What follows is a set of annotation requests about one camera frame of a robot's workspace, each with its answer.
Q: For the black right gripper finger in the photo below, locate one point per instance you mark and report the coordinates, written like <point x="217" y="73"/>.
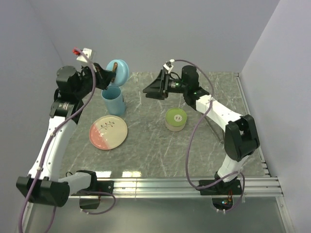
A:
<point x="155" y="85"/>
<point x="156" y="95"/>

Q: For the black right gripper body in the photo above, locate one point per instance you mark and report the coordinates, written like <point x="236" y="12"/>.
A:
<point x="173" y="86"/>

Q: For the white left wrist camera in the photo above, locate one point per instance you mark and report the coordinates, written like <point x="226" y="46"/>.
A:
<point x="84" y="55"/>

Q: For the tall blue lunch container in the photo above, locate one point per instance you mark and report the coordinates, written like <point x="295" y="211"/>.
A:
<point x="114" y="100"/>

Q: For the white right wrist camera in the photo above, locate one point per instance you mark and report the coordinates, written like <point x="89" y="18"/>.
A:
<point x="168" y="65"/>

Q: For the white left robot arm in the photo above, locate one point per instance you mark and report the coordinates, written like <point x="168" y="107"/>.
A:
<point x="64" y="116"/>

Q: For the aluminium mounting rail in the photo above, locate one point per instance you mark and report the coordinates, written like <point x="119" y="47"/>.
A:
<point x="155" y="187"/>

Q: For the pink and cream plate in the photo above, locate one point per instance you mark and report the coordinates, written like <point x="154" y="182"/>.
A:
<point x="108" y="132"/>

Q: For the green round lid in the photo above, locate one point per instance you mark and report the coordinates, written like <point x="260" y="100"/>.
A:
<point x="176" y="117"/>

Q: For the steel food tongs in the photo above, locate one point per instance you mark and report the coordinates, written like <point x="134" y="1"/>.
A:
<point x="217" y="131"/>

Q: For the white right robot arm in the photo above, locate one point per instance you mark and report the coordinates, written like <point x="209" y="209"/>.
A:
<point x="240" y="133"/>

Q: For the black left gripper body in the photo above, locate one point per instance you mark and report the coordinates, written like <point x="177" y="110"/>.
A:
<point x="87" y="80"/>

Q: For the beige steel bowl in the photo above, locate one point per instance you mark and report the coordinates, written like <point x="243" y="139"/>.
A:
<point x="172" y="128"/>

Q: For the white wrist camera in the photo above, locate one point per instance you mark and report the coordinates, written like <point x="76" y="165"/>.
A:
<point x="168" y="65"/>
<point x="84" y="55"/>

